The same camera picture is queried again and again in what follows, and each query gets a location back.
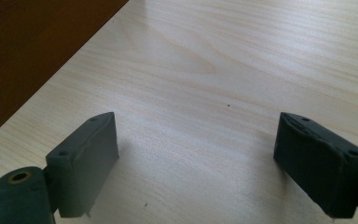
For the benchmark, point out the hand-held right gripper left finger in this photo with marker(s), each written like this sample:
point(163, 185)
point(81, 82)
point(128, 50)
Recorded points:
point(84, 165)

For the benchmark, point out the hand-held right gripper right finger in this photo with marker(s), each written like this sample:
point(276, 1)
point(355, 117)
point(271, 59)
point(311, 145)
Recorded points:
point(320, 168)

